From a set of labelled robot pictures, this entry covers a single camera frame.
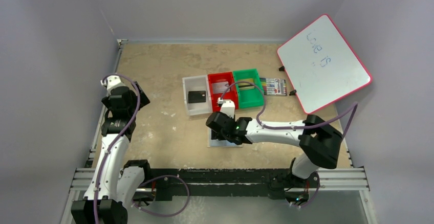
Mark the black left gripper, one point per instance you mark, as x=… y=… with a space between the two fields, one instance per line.
x=135 y=98

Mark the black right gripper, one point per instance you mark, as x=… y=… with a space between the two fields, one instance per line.
x=214 y=124

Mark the beige card holder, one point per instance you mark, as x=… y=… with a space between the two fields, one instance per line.
x=214 y=142

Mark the red plastic bin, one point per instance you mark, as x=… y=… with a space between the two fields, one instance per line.
x=231 y=94

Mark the green plastic bin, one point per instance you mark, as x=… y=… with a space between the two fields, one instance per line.
x=251 y=97

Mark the white plastic bin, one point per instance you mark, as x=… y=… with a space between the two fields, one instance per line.
x=197 y=83

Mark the gold credit card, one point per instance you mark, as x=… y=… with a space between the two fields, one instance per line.
x=245 y=84

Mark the marker pen pack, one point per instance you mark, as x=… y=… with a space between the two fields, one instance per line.
x=274 y=86

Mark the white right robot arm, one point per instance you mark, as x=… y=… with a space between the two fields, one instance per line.
x=319 y=141

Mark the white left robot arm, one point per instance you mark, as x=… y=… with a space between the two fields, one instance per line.
x=113 y=184

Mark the silver credit card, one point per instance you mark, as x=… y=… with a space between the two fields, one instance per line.
x=219 y=87

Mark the black credit card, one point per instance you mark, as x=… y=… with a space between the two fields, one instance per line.
x=196 y=97

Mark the black whiteboard clip lower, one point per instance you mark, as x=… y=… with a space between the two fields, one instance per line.
x=293 y=92

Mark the pink framed whiteboard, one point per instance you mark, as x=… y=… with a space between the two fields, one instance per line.
x=321 y=65

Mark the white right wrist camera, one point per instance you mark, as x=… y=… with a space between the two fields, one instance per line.
x=227 y=107

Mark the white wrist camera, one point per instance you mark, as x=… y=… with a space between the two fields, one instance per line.
x=111 y=82
x=227 y=107

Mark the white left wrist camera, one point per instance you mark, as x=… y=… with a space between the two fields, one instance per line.
x=111 y=82

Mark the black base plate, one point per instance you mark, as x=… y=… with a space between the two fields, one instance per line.
x=275 y=184

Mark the aluminium frame rail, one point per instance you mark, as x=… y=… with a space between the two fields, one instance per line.
x=346 y=179

